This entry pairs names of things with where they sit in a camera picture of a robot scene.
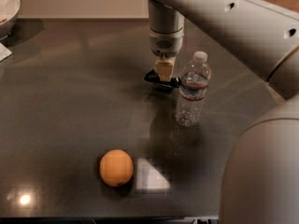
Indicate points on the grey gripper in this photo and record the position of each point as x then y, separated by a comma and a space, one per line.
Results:
165, 46

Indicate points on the black rxbar chocolate wrapper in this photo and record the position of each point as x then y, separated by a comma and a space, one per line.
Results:
154, 78

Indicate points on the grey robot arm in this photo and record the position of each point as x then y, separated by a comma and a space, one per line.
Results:
260, 184

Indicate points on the clear plastic water bottle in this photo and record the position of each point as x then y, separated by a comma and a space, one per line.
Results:
194, 79

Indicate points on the orange fruit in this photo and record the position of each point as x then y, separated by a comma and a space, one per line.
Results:
116, 168

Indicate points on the white bowl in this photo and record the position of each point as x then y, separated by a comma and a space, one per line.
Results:
9, 10

